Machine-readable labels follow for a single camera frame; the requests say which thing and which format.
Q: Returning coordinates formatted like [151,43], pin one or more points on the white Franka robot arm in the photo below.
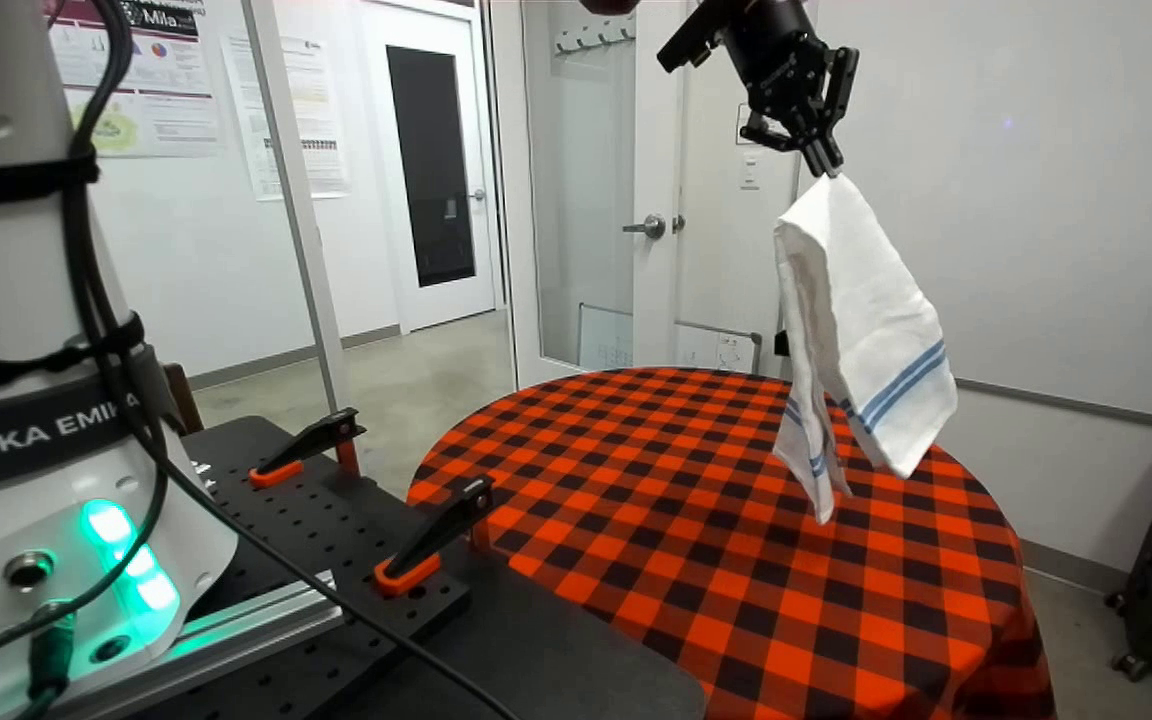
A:
[18,332]

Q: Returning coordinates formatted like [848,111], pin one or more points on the white door with dark window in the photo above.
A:
[429,163]

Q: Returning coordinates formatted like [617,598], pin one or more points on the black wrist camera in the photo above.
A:
[688,43]

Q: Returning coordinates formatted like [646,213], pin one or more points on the white paper notices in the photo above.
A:
[297,112]

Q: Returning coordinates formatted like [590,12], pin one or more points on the black perforated mounting board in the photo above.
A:
[297,535]

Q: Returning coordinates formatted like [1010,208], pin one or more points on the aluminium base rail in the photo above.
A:
[256,622]

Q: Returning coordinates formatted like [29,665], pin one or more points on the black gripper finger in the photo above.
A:
[779,129]
[841,94]

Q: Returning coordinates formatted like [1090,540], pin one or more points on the orange black plaid tablecloth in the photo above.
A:
[682,535]

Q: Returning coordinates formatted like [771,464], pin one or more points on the poster on glass wall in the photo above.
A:
[151,83]

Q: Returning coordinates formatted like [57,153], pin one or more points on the small leaning whiteboard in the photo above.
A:
[717,349]

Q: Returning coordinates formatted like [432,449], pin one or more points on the aluminium frame post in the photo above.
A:
[290,202]

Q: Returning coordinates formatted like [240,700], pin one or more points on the white towel with blue stripes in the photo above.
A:
[871,322]

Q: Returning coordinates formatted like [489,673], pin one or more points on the wall coat hooks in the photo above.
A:
[596,36]

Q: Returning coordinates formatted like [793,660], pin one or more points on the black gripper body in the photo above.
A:
[779,52]

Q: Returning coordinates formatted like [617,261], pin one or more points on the white light switch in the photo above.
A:
[751,174]

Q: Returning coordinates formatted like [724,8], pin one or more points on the black orange spring clamp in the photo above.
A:
[302,453]
[432,540]

